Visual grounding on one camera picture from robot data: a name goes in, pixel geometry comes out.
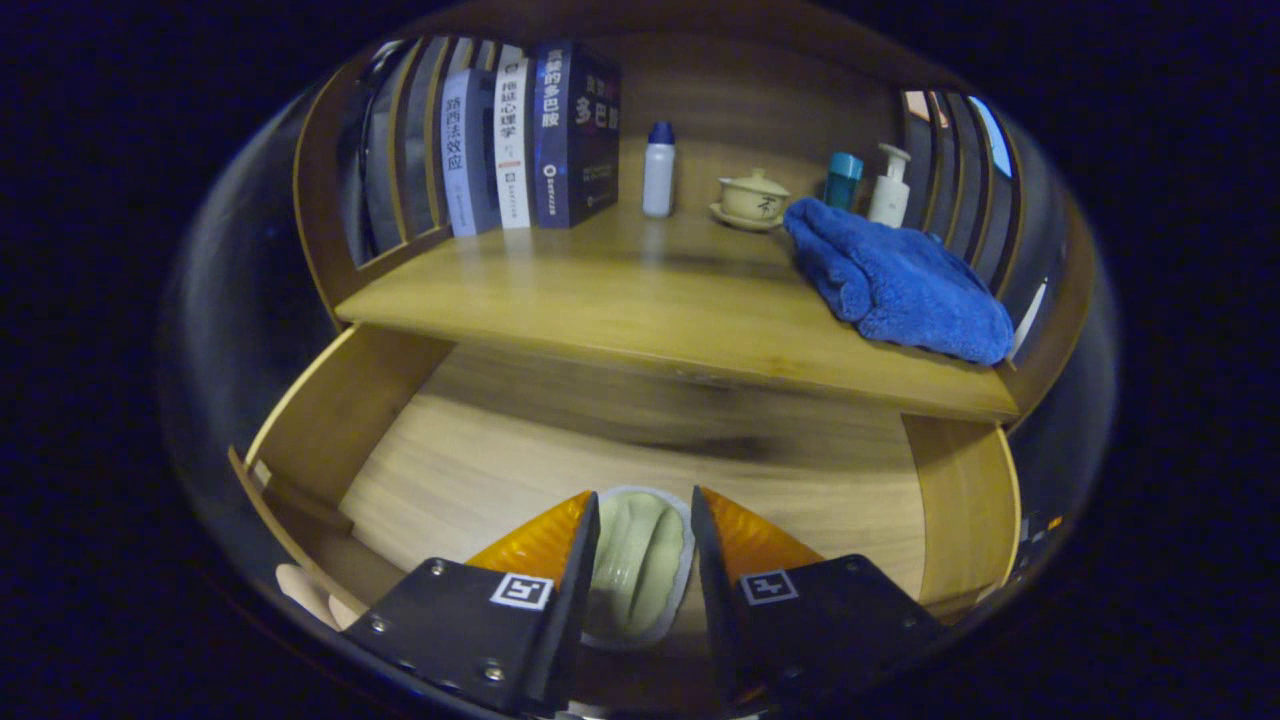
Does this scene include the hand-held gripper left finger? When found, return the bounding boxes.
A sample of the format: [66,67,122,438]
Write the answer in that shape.
[340,489,603,716]

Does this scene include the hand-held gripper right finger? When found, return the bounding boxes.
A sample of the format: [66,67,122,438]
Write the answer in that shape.
[690,485,951,716]

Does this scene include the white sponge with pale-green grip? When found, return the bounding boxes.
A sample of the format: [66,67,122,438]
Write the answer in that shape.
[582,485,697,651]

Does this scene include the wooden drawer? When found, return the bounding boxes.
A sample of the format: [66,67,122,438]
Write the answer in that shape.
[228,322,1023,691]

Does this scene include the wooden countertop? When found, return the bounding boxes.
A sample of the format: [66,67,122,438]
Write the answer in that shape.
[335,195,1021,423]

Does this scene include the wooden cabinet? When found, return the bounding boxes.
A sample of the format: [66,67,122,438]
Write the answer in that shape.
[290,0,1096,431]

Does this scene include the blue folded towel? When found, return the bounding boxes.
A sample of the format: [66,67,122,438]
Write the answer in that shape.
[782,196,1016,366]

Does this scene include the beige lidded tea cup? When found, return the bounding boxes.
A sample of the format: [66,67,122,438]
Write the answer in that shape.
[709,168,791,233]

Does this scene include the white bottle with blue cap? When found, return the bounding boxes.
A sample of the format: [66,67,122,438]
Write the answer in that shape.
[641,121,677,219]

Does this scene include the teal bottle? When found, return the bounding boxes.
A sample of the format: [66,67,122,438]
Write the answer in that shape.
[822,151,865,213]

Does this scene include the white pump bottle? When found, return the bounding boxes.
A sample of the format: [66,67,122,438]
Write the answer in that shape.
[866,143,913,229]

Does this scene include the pale blue-grey book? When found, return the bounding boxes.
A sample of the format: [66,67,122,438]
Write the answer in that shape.
[440,68,501,238]

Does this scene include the dark blue book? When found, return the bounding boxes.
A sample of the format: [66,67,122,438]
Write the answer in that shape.
[530,40,622,229]

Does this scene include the white book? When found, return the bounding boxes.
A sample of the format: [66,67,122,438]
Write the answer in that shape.
[492,44,536,230]

